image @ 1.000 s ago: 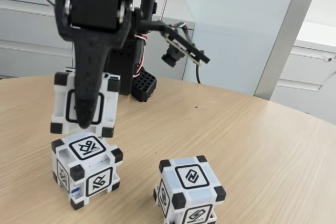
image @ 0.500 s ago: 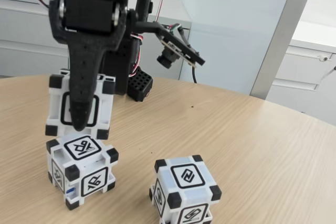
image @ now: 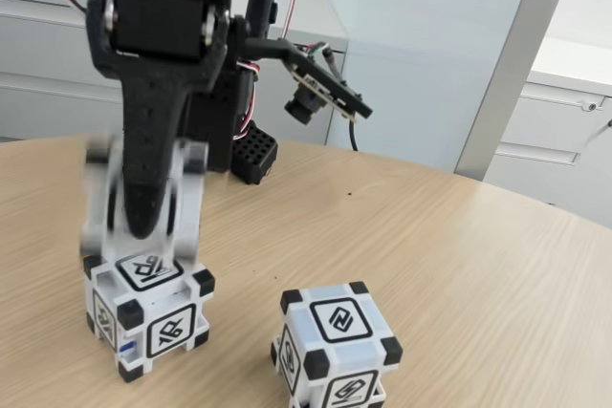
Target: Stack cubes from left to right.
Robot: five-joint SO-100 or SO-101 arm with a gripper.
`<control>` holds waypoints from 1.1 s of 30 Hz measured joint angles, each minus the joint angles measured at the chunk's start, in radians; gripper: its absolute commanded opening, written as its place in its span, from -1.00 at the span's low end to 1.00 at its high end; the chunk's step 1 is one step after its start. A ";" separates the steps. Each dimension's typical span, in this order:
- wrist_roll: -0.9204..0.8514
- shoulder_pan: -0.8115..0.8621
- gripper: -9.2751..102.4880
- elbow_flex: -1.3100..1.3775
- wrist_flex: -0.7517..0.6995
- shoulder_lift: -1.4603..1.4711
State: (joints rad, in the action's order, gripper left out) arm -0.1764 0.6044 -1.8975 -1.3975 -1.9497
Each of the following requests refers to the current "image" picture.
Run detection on white drawer cabinet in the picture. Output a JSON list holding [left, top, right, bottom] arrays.
[[477, 68, 612, 231]]

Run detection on grey metal column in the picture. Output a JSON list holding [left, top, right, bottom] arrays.
[[452, 0, 580, 184]]

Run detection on white cube paperclip symbol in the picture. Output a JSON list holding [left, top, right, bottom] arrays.
[[78, 134, 210, 268]]

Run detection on black camera cable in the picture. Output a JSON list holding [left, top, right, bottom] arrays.
[[317, 42, 361, 152]]

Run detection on white low cabinet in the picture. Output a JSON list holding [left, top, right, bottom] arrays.
[[0, 0, 349, 146]]

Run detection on white cube N symbol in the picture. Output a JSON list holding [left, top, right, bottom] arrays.
[[270, 281, 404, 408]]

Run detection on white cube lamp symbol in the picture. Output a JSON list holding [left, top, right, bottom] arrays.
[[81, 252, 216, 383]]

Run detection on gripper mounted camera module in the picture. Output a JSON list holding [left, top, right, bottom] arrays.
[[246, 34, 374, 125]]

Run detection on red white base wires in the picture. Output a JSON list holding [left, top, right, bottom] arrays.
[[232, 57, 263, 142]]

